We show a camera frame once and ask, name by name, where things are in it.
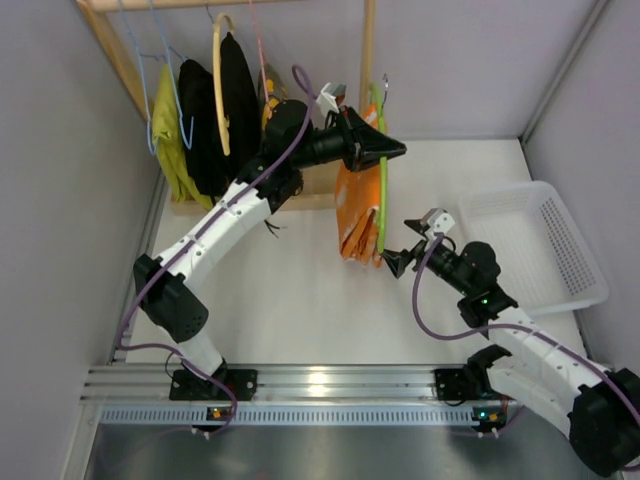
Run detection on orange white patterned trousers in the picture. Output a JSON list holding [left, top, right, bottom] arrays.
[[333, 102, 387, 270]]

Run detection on blue wire hanger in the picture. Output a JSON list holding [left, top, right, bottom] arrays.
[[117, 0, 161, 156], [148, 0, 194, 150]]

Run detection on yellow-green trousers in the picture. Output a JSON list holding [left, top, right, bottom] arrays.
[[151, 64, 213, 210]]

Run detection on white plastic basket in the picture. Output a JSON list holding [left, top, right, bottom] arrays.
[[458, 181, 609, 317]]

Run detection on wooden clothes rack frame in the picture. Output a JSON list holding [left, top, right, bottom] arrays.
[[77, 1, 376, 210]]

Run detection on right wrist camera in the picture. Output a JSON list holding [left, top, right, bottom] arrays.
[[420, 208, 456, 238]]

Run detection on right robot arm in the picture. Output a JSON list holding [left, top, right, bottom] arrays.
[[382, 209, 639, 476]]

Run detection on pink wire hanger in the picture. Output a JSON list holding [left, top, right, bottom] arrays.
[[248, 0, 272, 120]]

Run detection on aluminium mounting rail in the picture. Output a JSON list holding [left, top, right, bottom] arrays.
[[80, 364, 472, 404]]

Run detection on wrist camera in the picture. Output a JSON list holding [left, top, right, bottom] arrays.
[[420, 208, 456, 238], [316, 82, 346, 117]]

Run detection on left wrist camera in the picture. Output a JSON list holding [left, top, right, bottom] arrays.
[[316, 82, 346, 117]]

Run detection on blue wire hanger right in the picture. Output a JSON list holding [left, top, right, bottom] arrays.
[[148, 0, 194, 150]]

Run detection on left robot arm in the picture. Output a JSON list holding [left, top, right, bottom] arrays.
[[133, 100, 407, 384]]

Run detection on camouflage trousers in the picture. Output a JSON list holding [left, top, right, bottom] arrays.
[[257, 63, 288, 134]]

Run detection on blue wire hanger left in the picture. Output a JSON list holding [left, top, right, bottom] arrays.
[[117, 0, 161, 156]]

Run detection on beige wooden hanger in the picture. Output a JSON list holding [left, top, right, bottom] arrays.
[[212, 12, 234, 157]]

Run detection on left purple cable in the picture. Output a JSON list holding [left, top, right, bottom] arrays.
[[113, 63, 317, 435]]

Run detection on black trousers on wooden hanger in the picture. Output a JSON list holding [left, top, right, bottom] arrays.
[[220, 32, 261, 178]]

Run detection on slotted cable duct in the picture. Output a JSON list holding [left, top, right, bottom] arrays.
[[100, 404, 506, 429]]

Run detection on green plastic hanger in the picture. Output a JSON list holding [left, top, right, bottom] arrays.
[[369, 73, 389, 254]]

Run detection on black trousers on blue hanger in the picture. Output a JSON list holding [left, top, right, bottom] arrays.
[[178, 59, 230, 201]]

